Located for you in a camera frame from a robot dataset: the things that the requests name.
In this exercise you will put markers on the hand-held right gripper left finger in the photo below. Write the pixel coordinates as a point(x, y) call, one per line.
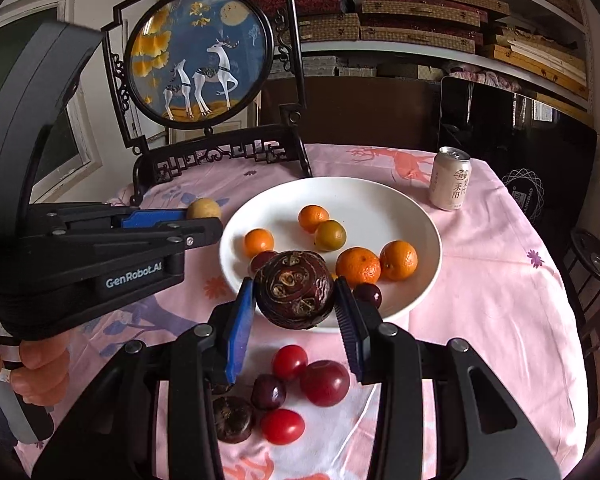
point(240, 330)

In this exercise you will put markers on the red plum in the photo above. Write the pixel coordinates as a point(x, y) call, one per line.
point(325, 382)

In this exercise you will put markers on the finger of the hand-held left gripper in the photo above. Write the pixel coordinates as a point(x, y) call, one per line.
point(155, 218)
point(190, 234)

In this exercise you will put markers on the white wall shelf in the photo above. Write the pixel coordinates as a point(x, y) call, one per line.
point(330, 46)

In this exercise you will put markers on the white framed window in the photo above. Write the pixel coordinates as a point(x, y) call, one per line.
point(75, 145)

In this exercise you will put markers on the white plate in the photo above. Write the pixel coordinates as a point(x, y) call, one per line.
point(380, 210)

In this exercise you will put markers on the person's left hand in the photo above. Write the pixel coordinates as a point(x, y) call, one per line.
point(40, 365)

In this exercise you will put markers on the red cherry tomato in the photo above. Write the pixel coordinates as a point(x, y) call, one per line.
point(281, 426)
point(290, 361)

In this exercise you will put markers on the pink patterned cloth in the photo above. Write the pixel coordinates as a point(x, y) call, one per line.
point(485, 79)

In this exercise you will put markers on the stack of woven boxes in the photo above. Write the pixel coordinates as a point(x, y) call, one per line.
point(420, 15)

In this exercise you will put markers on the dark wooden chair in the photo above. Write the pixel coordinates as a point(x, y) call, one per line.
point(595, 260)

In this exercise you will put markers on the white drink can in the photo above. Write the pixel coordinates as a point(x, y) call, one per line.
point(450, 180)

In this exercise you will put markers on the mandarin with stem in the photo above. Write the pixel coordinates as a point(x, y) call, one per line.
point(358, 266)

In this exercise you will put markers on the yellow plum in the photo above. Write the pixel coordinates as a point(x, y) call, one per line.
point(330, 235)

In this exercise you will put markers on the dark wooden cabinet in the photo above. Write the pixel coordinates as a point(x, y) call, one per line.
point(370, 110)

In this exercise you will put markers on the pink printed tablecloth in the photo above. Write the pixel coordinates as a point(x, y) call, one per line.
point(480, 310)

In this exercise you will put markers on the black glossy panel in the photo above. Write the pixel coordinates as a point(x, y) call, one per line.
point(505, 125)

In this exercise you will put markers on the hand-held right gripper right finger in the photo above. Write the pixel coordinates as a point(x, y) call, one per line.
point(351, 330)

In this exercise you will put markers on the tan longan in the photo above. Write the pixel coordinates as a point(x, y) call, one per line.
point(203, 207)

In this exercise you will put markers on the dark red cherry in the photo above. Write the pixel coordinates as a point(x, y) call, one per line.
point(367, 294)

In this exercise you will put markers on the dark purple plum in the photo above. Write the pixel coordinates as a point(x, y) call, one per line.
point(268, 391)
point(259, 262)

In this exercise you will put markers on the round deer screen ornament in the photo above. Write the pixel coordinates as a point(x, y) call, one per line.
point(200, 50)

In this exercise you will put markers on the small mandarin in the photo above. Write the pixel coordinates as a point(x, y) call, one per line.
point(313, 217)
point(258, 241)

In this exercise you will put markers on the large orange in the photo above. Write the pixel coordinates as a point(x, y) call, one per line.
point(398, 260)

